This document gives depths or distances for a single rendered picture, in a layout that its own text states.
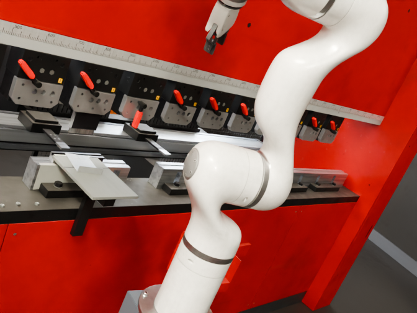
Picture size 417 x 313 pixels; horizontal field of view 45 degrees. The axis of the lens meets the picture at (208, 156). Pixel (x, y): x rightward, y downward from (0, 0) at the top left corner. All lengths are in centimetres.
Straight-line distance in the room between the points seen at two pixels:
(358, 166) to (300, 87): 255
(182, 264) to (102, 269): 94
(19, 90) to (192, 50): 65
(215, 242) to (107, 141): 122
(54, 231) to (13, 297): 26
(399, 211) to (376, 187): 218
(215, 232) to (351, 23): 47
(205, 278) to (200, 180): 23
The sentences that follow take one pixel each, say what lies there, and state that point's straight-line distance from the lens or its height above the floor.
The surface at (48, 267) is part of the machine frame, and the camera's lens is 184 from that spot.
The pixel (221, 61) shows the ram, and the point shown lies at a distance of 199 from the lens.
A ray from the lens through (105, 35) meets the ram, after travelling 162.
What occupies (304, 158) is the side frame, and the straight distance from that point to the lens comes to 366.
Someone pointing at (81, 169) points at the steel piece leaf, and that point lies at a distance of 168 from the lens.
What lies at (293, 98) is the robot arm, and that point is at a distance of 95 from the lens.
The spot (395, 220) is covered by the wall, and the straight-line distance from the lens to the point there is 560.
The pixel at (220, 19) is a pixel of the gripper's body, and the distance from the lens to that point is 140.
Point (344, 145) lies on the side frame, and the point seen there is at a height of 111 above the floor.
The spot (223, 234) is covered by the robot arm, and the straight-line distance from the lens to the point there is 103.
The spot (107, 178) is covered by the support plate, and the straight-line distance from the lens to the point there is 171.
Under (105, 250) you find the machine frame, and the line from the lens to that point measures 194.
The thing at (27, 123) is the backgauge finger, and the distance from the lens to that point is 194.
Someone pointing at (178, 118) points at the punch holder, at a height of 120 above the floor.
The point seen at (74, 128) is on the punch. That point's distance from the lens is 174.
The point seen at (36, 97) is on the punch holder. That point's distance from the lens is 159.
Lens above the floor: 168
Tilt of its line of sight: 17 degrees down
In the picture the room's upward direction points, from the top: 24 degrees clockwise
